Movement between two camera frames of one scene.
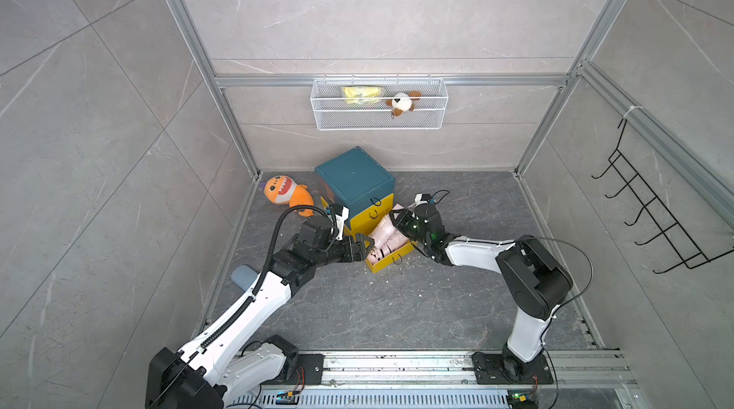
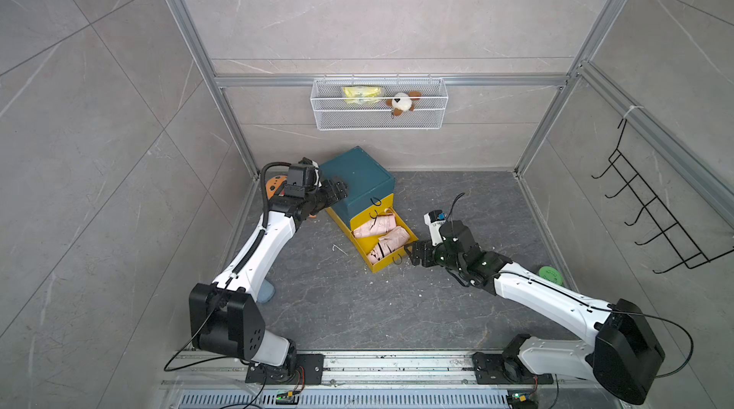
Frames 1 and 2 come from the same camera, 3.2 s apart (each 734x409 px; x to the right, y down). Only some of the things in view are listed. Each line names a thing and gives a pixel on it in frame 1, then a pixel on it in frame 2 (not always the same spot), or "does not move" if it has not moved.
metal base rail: (589, 378) does not move
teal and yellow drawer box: (367, 190) does not move
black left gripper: (348, 255) to (339, 193)
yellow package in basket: (361, 95) does not move
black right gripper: (403, 218) to (425, 247)
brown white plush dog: (403, 102) does not move
